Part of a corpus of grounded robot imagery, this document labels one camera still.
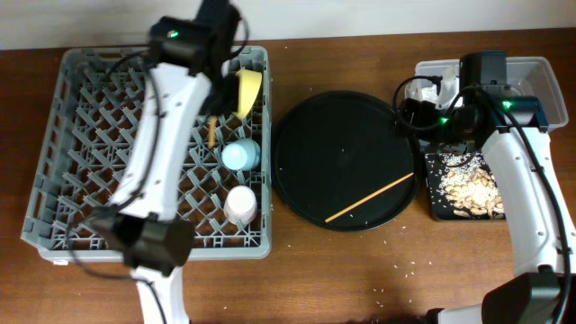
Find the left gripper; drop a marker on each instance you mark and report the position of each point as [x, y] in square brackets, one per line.
[230, 107]

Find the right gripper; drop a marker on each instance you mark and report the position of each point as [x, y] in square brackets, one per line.
[424, 111]

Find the yellow bowl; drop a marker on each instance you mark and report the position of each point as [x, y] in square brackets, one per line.
[249, 83]

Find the light blue cup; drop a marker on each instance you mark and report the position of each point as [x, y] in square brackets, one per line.
[241, 155]

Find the food scraps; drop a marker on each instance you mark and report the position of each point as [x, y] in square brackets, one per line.
[472, 189]

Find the wooden chopstick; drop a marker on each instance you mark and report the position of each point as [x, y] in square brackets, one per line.
[212, 132]
[368, 197]

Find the pink cup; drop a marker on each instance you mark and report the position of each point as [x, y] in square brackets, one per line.
[240, 205]

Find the white napkin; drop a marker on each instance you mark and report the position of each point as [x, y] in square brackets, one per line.
[431, 93]

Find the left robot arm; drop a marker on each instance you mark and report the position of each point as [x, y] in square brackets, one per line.
[184, 77]

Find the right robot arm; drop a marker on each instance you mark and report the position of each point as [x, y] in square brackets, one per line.
[505, 108]

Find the grey dishwasher rack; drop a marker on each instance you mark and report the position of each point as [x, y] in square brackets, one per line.
[92, 125]

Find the black rectangular tray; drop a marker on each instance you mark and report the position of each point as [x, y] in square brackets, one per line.
[438, 193]

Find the clear plastic bin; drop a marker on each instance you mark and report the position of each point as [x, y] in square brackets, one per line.
[527, 76]

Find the round black tray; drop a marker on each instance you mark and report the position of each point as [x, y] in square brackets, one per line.
[335, 148]

